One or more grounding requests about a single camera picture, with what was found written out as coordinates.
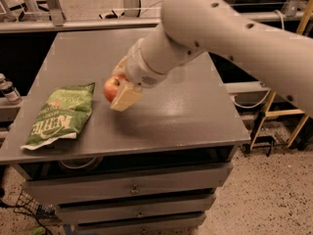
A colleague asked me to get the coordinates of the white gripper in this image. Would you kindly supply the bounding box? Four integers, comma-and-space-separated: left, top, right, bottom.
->
111, 38, 167, 112

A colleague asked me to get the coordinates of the red apple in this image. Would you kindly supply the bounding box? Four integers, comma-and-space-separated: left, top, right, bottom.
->
104, 74, 126, 102

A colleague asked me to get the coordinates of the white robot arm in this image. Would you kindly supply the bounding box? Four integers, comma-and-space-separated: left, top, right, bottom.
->
111, 0, 313, 117

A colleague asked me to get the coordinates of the green jalapeno chip bag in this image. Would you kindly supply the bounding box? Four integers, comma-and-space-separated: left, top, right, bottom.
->
22, 83, 95, 151

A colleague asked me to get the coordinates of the grey drawer cabinet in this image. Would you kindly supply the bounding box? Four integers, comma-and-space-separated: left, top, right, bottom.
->
0, 25, 251, 235

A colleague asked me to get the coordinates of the top grey drawer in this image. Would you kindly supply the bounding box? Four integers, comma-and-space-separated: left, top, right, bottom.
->
23, 163, 233, 205

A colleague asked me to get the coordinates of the grey drawer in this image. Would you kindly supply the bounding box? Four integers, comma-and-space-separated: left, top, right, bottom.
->
75, 212, 205, 235
23, 163, 233, 205
57, 193, 216, 224

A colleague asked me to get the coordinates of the middle grey drawer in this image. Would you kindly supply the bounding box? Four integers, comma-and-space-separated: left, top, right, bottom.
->
57, 193, 216, 224

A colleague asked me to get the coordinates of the yellow metal stand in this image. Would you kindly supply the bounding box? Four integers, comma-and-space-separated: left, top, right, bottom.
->
244, 0, 313, 156

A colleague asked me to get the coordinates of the bottom grey drawer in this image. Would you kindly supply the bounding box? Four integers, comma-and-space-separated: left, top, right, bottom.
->
75, 212, 205, 235

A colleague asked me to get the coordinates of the grey metal rail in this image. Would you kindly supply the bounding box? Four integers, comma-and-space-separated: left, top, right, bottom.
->
0, 11, 304, 34

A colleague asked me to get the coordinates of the wire basket on floor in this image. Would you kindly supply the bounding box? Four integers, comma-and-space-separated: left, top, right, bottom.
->
14, 191, 55, 218

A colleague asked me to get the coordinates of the white cable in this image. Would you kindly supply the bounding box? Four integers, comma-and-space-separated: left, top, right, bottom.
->
230, 9, 287, 110

